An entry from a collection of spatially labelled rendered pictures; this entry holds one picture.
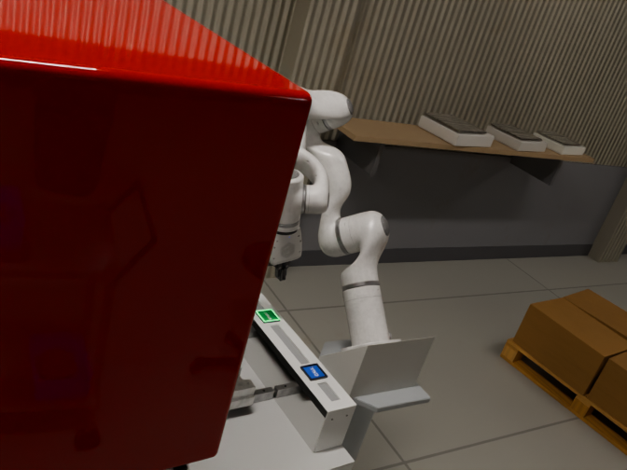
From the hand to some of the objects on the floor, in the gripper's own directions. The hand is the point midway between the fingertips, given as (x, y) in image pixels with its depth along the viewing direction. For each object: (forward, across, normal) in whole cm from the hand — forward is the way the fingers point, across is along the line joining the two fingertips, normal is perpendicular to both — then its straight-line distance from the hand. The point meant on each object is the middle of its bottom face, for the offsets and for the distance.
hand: (280, 272), depth 183 cm
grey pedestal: (+118, -17, +16) cm, 120 cm away
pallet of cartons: (+163, -235, 0) cm, 286 cm away
